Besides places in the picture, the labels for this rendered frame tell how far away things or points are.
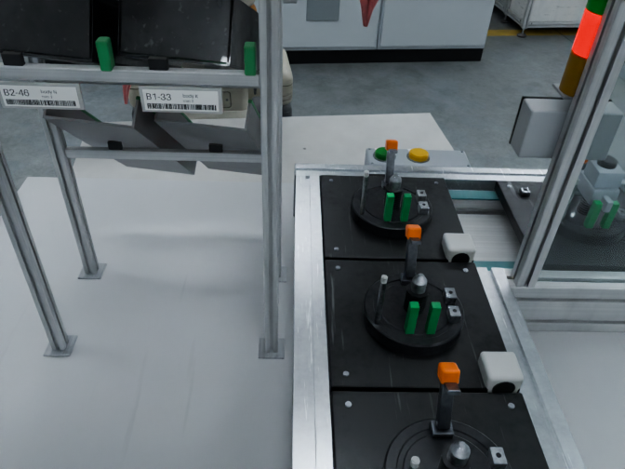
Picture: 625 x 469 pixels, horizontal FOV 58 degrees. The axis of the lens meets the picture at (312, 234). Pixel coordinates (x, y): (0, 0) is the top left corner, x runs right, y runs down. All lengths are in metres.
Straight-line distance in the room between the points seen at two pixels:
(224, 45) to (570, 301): 0.65
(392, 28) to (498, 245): 3.20
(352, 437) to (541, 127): 0.46
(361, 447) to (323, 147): 0.87
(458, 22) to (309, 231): 3.44
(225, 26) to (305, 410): 0.45
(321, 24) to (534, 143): 3.32
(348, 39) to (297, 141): 2.74
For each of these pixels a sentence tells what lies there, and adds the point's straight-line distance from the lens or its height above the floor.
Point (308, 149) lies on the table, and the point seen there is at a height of 0.86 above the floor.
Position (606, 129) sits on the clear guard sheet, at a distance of 0.82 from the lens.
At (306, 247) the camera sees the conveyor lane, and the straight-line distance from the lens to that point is 0.94.
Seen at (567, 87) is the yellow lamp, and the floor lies 1.27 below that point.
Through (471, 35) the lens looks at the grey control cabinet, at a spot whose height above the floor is 0.20.
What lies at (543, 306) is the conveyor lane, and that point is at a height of 0.92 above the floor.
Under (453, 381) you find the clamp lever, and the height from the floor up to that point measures 1.06.
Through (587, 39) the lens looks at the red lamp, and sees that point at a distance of 0.77.
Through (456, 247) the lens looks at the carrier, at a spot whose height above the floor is 0.99.
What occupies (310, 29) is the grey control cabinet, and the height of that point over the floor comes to 0.25.
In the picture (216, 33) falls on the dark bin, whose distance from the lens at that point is 0.67.
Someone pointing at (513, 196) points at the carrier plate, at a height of 0.97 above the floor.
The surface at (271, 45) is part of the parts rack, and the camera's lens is 0.61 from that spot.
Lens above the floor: 1.56
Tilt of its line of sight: 39 degrees down
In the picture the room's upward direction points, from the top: 3 degrees clockwise
